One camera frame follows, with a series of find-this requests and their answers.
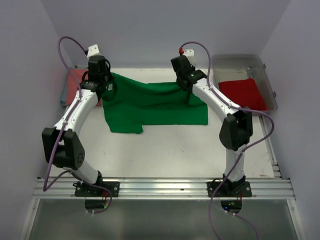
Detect green polo shirt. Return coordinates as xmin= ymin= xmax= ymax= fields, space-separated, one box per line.
xmin=101 ymin=73 xmax=209 ymax=134

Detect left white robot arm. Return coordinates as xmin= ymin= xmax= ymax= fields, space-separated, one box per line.
xmin=41 ymin=55 xmax=117 ymax=197

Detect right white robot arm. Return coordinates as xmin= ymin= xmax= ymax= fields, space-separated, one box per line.
xmin=170 ymin=55 xmax=253 ymax=197

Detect pink folded shirt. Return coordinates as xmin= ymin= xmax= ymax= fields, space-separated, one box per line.
xmin=65 ymin=68 xmax=88 ymax=106

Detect clear plastic bin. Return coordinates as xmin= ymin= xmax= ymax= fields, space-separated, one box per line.
xmin=211 ymin=54 xmax=278 ymax=114

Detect red folded shirt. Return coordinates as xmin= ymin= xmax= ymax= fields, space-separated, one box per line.
xmin=218 ymin=78 xmax=268 ymax=111

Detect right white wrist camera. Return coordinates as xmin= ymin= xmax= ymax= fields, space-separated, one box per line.
xmin=178 ymin=47 xmax=196 ymax=68

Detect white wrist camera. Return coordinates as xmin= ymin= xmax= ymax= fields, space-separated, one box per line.
xmin=86 ymin=44 xmax=102 ymax=60
xmin=178 ymin=47 xmax=196 ymax=68

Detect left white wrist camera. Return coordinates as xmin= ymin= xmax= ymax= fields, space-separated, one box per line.
xmin=86 ymin=44 xmax=102 ymax=60

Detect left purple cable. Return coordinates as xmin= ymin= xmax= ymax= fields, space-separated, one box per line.
xmin=42 ymin=36 xmax=113 ymax=216

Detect purple cable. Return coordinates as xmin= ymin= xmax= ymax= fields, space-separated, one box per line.
xmin=178 ymin=41 xmax=276 ymax=240
xmin=42 ymin=36 xmax=113 ymax=216

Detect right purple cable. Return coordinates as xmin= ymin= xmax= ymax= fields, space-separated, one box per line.
xmin=178 ymin=41 xmax=276 ymax=240

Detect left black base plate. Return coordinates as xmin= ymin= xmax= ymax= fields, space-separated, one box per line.
xmin=72 ymin=181 xmax=120 ymax=198

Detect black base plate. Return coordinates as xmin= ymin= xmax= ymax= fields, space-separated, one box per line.
xmin=206 ymin=176 xmax=253 ymax=198
xmin=72 ymin=181 xmax=120 ymax=198

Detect aluminium mounting rail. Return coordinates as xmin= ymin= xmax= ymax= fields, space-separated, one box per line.
xmin=32 ymin=177 xmax=295 ymax=200

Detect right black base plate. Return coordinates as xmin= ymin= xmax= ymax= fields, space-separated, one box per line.
xmin=206 ymin=176 xmax=253 ymax=198

